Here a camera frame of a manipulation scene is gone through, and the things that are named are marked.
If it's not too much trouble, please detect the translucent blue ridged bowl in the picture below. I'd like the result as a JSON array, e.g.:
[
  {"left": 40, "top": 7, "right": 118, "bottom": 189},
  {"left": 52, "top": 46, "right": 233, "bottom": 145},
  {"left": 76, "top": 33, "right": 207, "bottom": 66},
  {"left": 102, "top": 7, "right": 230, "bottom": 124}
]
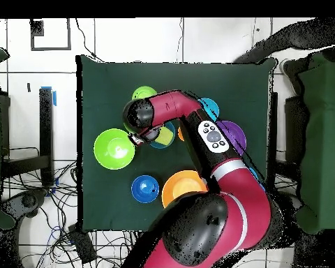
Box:
[{"left": 149, "top": 121, "right": 176, "bottom": 149}]

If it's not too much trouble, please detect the yellow cup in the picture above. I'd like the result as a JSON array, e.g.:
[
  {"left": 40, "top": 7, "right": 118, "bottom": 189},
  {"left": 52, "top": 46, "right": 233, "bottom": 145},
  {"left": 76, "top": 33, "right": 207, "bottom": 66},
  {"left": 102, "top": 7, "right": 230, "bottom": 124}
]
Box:
[{"left": 156, "top": 126, "right": 174, "bottom": 147}]

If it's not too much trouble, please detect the small green bowl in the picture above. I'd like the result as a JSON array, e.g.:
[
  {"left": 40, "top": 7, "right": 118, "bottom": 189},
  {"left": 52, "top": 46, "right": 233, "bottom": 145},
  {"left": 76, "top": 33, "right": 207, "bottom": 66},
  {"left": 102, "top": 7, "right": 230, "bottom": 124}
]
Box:
[{"left": 131, "top": 85, "right": 158, "bottom": 101}]

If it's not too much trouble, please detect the small dark blue bowl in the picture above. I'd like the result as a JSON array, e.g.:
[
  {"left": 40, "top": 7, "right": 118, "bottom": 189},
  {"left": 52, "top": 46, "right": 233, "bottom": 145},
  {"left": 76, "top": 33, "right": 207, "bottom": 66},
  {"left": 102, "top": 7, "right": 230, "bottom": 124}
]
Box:
[{"left": 131, "top": 174, "right": 161, "bottom": 204}]

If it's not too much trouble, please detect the large green bowl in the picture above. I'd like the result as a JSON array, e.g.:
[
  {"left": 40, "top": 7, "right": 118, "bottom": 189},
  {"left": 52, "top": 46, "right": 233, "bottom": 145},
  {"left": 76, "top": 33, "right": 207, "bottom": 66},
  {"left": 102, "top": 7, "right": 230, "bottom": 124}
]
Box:
[{"left": 94, "top": 128, "right": 135, "bottom": 170}]

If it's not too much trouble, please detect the large orange bowl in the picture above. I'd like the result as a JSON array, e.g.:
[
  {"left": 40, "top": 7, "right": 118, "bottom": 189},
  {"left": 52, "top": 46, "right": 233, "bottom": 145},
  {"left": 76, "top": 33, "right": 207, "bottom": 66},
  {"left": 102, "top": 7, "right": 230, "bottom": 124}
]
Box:
[{"left": 161, "top": 170, "right": 209, "bottom": 209}]

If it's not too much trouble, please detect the dark green tablecloth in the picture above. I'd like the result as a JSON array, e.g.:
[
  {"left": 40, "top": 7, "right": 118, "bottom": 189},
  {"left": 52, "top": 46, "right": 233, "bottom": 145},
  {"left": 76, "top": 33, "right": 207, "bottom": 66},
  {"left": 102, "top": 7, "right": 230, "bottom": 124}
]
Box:
[{"left": 76, "top": 54, "right": 277, "bottom": 232}]

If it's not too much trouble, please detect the small light blue bowl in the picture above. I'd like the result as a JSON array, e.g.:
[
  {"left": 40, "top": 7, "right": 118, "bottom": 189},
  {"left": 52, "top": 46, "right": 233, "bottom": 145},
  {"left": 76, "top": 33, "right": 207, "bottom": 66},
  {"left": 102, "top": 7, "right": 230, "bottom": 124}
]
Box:
[{"left": 198, "top": 97, "right": 221, "bottom": 123}]

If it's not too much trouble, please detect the black metal stand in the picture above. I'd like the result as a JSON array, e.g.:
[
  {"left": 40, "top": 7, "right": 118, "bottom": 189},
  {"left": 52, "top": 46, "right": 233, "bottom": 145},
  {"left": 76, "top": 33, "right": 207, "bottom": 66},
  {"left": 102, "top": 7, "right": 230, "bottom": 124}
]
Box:
[{"left": 1, "top": 87, "right": 54, "bottom": 186}]

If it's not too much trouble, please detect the purple bowl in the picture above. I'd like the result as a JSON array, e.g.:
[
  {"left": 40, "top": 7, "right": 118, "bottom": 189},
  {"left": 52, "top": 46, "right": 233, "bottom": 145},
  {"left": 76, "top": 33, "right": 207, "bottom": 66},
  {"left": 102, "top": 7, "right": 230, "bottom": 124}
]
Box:
[{"left": 216, "top": 120, "right": 247, "bottom": 157}]

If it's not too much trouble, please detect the black power strip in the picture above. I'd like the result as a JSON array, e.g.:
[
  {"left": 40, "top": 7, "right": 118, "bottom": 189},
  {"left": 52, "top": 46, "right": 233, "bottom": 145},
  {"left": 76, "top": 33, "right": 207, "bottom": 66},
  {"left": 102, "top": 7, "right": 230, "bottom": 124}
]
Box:
[{"left": 67, "top": 223, "right": 98, "bottom": 265}]

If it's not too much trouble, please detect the person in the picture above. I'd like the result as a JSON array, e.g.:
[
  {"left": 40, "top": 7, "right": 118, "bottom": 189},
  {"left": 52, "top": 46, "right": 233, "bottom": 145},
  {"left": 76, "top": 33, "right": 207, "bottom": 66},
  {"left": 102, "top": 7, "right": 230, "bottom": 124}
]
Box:
[{"left": 232, "top": 17, "right": 335, "bottom": 65}]

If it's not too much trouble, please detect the black square floor frame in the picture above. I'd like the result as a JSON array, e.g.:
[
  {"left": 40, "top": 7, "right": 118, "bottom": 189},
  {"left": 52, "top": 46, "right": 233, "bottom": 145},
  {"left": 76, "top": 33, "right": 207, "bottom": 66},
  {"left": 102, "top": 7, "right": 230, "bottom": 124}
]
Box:
[{"left": 30, "top": 18, "right": 72, "bottom": 52}]

